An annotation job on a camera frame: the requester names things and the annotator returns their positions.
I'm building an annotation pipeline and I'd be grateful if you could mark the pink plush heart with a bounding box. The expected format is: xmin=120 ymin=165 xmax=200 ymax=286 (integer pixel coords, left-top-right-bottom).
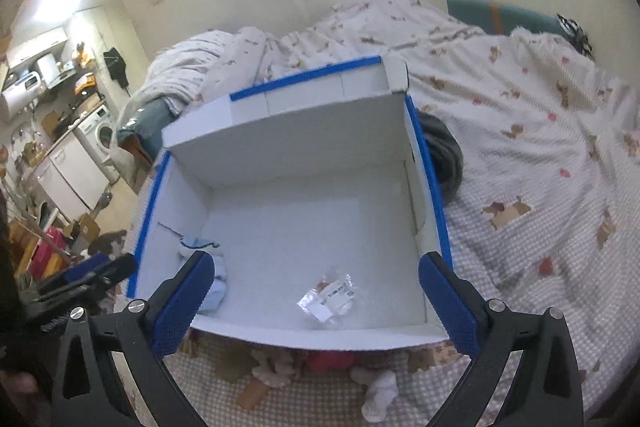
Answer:
xmin=302 ymin=349 xmax=358 ymax=374

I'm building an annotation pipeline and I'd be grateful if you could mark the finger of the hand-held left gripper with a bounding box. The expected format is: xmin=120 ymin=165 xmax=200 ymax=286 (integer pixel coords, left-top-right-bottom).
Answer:
xmin=37 ymin=254 xmax=112 ymax=295
xmin=80 ymin=253 xmax=138 ymax=295

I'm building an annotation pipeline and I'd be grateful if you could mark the white box appliance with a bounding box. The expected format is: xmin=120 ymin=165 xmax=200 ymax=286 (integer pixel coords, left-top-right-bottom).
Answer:
xmin=0 ymin=74 xmax=41 ymax=122

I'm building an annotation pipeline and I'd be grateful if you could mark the white wall cabinet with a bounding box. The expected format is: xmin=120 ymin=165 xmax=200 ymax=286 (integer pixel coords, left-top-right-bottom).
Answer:
xmin=7 ymin=27 xmax=68 ymax=68

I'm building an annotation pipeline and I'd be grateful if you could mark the white cardboard box blue tape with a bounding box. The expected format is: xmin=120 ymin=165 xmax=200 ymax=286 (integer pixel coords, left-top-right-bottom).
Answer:
xmin=125 ymin=55 xmax=453 ymax=352

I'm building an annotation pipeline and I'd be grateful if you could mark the cream scrunchie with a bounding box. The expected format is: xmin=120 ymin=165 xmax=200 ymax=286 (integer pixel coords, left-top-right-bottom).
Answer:
xmin=250 ymin=347 xmax=301 ymax=389

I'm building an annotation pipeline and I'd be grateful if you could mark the white floor cabinet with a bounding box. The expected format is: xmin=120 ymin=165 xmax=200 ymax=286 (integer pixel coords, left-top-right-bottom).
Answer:
xmin=27 ymin=134 xmax=108 ymax=220

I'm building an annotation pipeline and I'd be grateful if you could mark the teal cushion in plastic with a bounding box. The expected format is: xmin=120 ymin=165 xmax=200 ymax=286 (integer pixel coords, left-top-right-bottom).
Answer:
xmin=116 ymin=99 xmax=173 ymax=158

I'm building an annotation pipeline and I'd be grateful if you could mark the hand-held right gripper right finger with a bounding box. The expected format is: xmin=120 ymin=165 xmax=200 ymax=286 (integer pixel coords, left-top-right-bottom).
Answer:
xmin=418 ymin=251 xmax=586 ymax=427

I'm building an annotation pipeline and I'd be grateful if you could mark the light blue sock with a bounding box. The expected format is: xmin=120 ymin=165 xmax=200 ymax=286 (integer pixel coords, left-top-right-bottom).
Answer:
xmin=179 ymin=236 xmax=228 ymax=313

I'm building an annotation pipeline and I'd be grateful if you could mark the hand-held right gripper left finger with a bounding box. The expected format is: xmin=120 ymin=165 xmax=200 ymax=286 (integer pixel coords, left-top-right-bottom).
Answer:
xmin=50 ymin=251 xmax=216 ymax=427

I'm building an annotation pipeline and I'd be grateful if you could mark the white washing machine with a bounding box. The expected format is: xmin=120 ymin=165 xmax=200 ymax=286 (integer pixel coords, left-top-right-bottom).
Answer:
xmin=75 ymin=104 xmax=118 ymax=168

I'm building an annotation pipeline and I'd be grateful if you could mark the clear plastic packet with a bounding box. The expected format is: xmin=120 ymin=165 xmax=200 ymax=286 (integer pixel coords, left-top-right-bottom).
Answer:
xmin=296 ymin=268 xmax=357 ymax=322

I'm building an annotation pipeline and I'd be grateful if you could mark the black white patterned cloth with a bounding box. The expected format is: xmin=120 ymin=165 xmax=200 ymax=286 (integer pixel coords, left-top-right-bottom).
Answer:
xmin=556 ymin=13 xmax=596 ymax=60

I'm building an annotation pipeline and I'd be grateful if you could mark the pink bag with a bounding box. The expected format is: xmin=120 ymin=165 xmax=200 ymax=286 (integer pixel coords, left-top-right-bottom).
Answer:
xmin=30 ymin=227 xmax=68 ymax=278

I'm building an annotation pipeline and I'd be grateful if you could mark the white round appliance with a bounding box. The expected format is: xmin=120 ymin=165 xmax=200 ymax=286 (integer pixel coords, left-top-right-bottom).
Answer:
xmin=35 ymin=53 xmax=60 ymax=90

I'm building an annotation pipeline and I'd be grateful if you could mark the teal pillow orange stripe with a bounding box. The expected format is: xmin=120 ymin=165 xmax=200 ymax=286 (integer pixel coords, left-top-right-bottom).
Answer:
xmin=446 ymin=0 xmax=568 ymax=38

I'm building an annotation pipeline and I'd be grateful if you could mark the printed blanket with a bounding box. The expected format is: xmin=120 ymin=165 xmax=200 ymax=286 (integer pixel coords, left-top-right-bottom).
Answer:
xmin=112 ymin=0 xmax=633 ymax=427

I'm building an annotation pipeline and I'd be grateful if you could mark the brown cardboard box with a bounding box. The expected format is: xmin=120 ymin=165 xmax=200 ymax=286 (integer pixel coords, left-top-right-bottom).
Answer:
xmin=70 ymin=213 xmax=101 ymax=253

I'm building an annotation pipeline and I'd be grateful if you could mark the person's left hand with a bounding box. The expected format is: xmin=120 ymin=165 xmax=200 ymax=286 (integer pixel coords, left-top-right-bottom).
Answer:
xmin=0 ymin=369 xmax=40 ymax=404

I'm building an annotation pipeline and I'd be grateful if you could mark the white sock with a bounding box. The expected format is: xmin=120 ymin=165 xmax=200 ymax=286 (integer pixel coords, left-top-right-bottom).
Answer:
xmin=350 ymin=367 xmax=401 ymax=425

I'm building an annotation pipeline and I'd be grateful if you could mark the black hanging bag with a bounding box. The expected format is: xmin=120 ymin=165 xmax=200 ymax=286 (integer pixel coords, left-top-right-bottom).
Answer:
xmin=102 ymin=48 xmax=132 ymax=96

